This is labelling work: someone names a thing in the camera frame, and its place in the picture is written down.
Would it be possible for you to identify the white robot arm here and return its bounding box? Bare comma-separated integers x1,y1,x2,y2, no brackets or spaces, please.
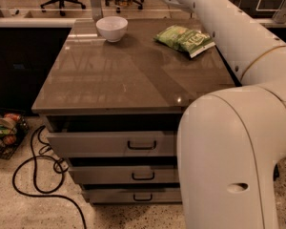
161,0,286,229

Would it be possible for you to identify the bottom grey drawer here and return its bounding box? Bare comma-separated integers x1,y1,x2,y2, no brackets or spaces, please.
81,183,182,205

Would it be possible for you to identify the middle grey drawer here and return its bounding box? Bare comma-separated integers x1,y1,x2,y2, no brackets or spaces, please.
69,156,179,185

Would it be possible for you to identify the green chip bag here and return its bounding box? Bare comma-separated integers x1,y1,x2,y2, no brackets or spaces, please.
154,25,215,58

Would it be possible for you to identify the black basket of snacks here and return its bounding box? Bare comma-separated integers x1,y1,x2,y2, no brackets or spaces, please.
0,108,30,159

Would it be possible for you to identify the white ceramic bowl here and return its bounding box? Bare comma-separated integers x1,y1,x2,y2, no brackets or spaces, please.
96,16,128,42

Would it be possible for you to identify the glass barrier with metal posts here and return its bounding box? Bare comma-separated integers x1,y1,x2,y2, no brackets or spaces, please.
0,0,283,18

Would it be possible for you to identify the top grey drawer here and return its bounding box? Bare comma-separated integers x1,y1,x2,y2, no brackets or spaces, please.
46,113,182,158

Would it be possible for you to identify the grey drawer cabinet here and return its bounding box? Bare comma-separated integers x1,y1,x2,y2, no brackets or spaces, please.
31,18,242,206

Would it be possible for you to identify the black floor cable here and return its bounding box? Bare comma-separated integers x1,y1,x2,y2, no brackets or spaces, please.
11,125,88,229

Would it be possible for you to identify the grey drawer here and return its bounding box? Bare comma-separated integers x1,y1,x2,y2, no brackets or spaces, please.
46,113,182,158
81,183,182,205
69,156,179,185

